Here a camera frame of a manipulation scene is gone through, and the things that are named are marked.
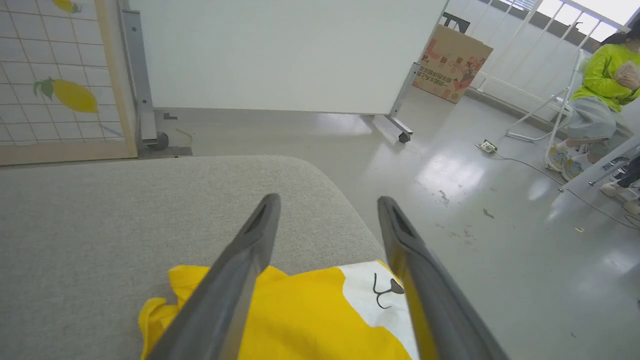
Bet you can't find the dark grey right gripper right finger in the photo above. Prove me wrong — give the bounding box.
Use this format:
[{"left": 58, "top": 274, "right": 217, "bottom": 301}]
[{"left": 378, "top": 196, "right": 508, "bottom": 360}]

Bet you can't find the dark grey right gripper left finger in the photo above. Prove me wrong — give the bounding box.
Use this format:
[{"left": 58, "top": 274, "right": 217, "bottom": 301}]
[{"left": 147, "top": 194, "right": 282, "bottom": 360}]

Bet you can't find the yellow t-shirt with white patches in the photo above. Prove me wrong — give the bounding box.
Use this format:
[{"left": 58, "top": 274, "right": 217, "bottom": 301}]
[{"left": 139, "top": 260, "right": 422, "bottom": 360}]

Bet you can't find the grey fabric sofa cushion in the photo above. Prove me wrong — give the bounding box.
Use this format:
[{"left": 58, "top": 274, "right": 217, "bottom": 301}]
[{"left": 0, "top": 155, "right": 387, "bottom": 360}]

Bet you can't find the metal partition leg with castor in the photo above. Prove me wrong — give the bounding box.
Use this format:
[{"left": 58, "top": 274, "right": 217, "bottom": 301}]
[
  {"left": 384, "top": 62, "right": 422, "bottom": 144},
  {"left": 119, "top": 9, "right": 193, "bottom": 159}
]

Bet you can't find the person in dark trousers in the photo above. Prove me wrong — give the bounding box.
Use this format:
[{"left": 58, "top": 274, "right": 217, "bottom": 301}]
[{"left": 599, "top": 154, "right": 640, "bottom": 217}]

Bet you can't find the printed brown cardboard box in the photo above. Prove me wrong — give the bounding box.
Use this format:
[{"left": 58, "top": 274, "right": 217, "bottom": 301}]
[{"left": 412, "top": 24, "right": 494, "bottom": 105}]

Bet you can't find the white partition board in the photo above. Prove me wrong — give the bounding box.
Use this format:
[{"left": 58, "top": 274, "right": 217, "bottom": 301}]
[{"left": 127, "top": 0, "right": 449, "bottom": 115}]

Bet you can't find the white metal railing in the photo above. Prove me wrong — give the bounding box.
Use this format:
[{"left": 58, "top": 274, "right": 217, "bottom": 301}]
[{"left": 472, "top": 0, "right": 632, "bottom": 96}]

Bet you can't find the person in lime green top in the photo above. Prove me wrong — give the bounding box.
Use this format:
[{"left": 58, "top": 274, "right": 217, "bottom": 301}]
[{"left": 546, "top": 19, "right": 640, "bottom": 183}]

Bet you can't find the lemon tile backdrop panel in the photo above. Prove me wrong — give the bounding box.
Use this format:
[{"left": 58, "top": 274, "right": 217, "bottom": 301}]
[{"left": 0, "top": 0, "right": 139, "bottom": 167}]

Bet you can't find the white metal frame chair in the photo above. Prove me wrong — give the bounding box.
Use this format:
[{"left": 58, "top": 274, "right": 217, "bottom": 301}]
[{"left": 506, "top": 49, "right": 587, "bottom": 172}]

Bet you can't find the black frame stand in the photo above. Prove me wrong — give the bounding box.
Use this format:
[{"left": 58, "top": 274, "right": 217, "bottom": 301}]
[{"left": 442, "top": 12, "right": 471, "bottom": 35}]

